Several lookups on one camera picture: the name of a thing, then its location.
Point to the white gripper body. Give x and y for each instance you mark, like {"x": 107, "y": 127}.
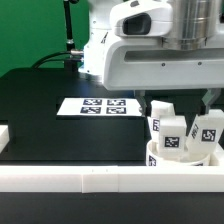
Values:
{"x": 161, "y": 45}

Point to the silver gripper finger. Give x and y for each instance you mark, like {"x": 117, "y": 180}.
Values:
{"x": 140, "y": 97}
{"x": 209, "y": 98}

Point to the white round stool seat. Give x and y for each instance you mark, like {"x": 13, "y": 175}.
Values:
{"x": 153, "y": 159}

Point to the white marker tag sheet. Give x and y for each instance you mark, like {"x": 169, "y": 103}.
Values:
{"x": 99, "y": 107}

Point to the white U-shaped boundary wall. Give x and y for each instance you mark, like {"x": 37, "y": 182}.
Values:
{"x": 92, "y": 179}

